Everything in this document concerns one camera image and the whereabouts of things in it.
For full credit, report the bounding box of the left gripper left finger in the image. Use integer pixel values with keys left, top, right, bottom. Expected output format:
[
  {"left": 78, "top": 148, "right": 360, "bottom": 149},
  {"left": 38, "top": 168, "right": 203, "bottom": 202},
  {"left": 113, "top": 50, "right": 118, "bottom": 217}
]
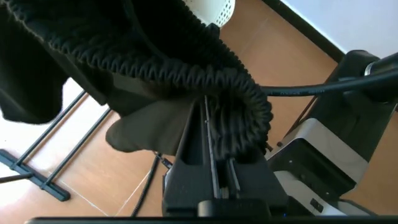
[{"left": 162, "top": 96, "right": 220, "bottom": 217}]

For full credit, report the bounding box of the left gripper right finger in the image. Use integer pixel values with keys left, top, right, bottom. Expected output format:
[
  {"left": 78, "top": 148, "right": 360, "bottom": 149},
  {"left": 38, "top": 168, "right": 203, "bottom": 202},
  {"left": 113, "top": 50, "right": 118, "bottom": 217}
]
[{"left": 228, "top": 154, "right": 289, "bottom": 216}]

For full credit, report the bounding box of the black garment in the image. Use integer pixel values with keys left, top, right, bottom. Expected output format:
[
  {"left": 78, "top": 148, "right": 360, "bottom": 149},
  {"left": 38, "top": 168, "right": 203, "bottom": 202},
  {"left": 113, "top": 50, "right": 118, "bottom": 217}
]
[{"left": 0, "top": 0, "right": 275, "bottom": 162}]

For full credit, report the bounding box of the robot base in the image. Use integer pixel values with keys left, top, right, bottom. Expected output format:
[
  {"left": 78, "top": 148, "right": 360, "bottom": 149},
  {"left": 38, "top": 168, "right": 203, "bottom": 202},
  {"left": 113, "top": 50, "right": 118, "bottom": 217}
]
[{"left": 265, "top": 49, "right": 398, "bottom": 217}]

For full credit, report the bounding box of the black clothes rack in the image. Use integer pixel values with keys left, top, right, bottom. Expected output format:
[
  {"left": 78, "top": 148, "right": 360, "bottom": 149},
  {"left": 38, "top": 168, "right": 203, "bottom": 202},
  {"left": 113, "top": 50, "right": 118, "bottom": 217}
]
[{"left": 0, "top": 89, "right": 113, "bottom": 203}]

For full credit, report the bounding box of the white laundry basket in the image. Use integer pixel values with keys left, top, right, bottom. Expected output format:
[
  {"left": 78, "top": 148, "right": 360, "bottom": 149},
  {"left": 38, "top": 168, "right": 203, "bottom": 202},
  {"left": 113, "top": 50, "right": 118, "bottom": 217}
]
[{"left": 182, "top": 0, "right": 236, "bottom": 29}]

